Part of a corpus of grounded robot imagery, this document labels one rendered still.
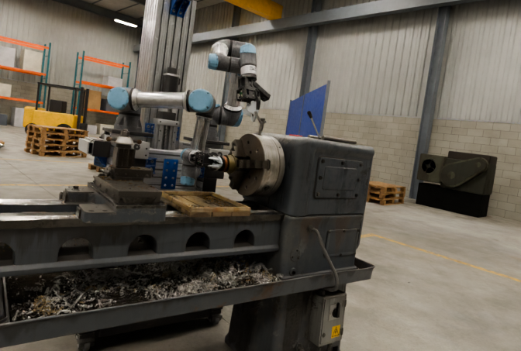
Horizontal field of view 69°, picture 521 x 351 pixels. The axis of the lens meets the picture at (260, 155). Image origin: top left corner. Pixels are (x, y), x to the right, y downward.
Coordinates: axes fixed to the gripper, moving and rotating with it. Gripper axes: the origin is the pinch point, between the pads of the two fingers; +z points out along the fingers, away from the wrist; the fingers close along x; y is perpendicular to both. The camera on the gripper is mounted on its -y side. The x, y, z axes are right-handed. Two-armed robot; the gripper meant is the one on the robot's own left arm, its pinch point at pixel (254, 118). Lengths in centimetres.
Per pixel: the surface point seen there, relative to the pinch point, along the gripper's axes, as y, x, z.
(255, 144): -7.4, -10.5, 8.9
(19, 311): 84, -24, 73
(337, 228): -59, -9, 51
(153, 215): 46, -3, 42
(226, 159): 5.8, -15.9, 16.2
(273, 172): -12.9, -4.7, 23.2
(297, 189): -24.6, -1.6, 31.4
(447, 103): -964, -365, -284
